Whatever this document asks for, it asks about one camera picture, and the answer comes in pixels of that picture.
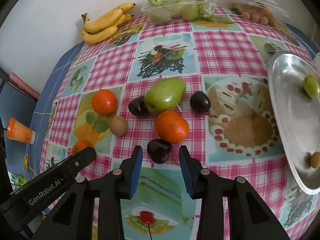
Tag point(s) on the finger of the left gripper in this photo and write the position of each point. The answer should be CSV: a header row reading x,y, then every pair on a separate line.
x,y
37,194

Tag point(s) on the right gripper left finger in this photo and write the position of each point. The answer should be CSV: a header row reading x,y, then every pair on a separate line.
x,y
72,216

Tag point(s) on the orange tangerine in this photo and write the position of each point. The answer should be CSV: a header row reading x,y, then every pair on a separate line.
x,y
171,127
80,145
104,102

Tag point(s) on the small olive fruit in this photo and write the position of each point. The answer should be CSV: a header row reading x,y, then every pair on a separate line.
x,y
315,160

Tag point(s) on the brown kiwi fruit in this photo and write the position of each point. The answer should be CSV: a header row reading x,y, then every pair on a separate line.
x,y
118,126

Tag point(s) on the dark plum front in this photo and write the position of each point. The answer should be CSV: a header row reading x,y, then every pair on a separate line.
x,y
159,150

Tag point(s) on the dark plum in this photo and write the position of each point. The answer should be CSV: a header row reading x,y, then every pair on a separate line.
x,y
137,107
200,102
159,150

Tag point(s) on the small green apple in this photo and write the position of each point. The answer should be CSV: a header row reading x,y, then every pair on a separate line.
x,y
311,86

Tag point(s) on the large green mango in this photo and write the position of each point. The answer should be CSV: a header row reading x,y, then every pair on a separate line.
x,y
164,95

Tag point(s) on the bag of green fruits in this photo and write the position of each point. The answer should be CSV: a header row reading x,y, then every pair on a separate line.
x,y
163,11

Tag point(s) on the orange plastic cup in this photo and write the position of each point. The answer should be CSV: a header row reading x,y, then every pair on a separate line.
x,y
17,131

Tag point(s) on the silver metal tray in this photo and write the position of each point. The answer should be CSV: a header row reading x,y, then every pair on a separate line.
x,y
297,116

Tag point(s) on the blue under cloth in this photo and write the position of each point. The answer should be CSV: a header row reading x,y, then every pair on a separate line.
x,y
42,99

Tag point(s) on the checkered picture tablecloth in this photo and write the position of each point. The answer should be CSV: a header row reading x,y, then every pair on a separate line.
x,y
202,84

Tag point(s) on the banana bunch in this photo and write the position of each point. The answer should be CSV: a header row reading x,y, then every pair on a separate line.
x,y
107,25

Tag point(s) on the bag of brown longans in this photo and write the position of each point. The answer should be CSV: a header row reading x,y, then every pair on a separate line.
x,y
266,12

